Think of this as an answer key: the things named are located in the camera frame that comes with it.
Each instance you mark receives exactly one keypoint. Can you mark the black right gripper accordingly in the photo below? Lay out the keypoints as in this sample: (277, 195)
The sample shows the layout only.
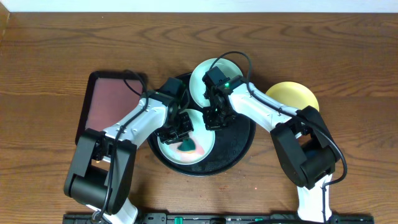
(209, 123)

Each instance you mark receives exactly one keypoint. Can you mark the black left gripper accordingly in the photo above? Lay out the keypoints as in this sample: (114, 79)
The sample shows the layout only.
(189, 128)

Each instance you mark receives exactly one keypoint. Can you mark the green sponge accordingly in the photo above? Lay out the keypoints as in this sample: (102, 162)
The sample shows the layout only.
(187, 146)

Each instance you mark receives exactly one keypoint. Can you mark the light blue plate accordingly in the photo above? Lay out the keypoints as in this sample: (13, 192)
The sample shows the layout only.
(203, 138)

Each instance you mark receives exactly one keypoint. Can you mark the pale green plate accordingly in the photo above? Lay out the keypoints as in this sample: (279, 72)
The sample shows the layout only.
(197, 86)

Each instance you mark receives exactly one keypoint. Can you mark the yellow plate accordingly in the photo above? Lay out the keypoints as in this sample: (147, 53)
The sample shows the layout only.
(293, 94)

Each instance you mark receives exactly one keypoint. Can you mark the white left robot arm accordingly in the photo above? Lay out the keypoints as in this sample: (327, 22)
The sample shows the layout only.
(100, 174)

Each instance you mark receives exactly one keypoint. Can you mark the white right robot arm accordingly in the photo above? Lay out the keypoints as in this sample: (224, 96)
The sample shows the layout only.
(305, 149)

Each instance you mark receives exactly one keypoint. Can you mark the black round tray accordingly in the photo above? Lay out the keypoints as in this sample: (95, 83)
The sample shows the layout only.
(231, 145)

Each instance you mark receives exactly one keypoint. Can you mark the dark red rectangular tray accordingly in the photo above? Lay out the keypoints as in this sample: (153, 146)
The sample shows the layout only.
(109, 96)

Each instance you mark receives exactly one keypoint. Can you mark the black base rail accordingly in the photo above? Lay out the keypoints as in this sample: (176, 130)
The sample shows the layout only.
(162, 218)

